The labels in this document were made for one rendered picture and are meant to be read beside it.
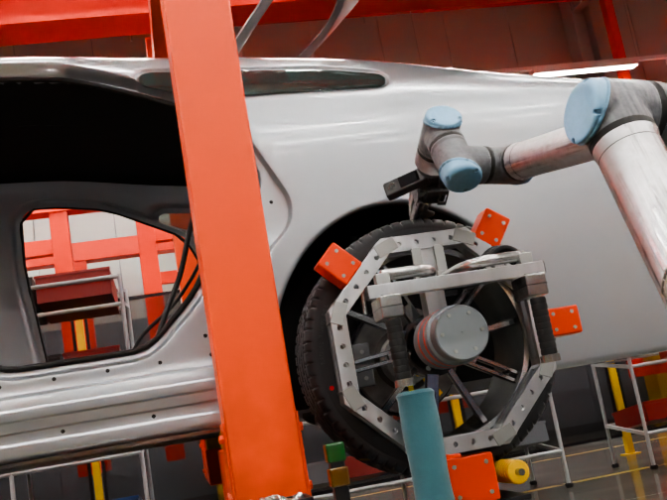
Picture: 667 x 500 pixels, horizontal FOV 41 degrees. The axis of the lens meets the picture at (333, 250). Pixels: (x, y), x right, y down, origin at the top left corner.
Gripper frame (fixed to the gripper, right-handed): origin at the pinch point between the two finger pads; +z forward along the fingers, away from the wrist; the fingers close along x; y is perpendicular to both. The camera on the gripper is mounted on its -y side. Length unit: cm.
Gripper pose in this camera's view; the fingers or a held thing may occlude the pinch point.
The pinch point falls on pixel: (411, 218)
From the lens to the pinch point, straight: 241.8
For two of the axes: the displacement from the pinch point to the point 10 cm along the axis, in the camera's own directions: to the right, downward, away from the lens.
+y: 9.8, -0.6, 1.8
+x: -1.6, -7.5, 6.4
